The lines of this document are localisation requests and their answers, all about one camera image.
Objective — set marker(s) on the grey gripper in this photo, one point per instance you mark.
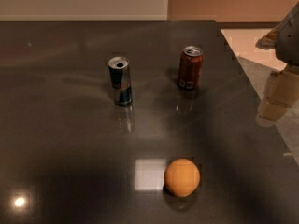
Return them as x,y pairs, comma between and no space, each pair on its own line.
289,42

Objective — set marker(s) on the orange fruit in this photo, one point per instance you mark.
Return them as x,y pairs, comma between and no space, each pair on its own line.
182,177

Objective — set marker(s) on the red coke can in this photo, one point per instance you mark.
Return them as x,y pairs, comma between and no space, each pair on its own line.
191,60

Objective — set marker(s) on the blue silver energy drink can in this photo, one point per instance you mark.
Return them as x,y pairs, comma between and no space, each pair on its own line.
120,80

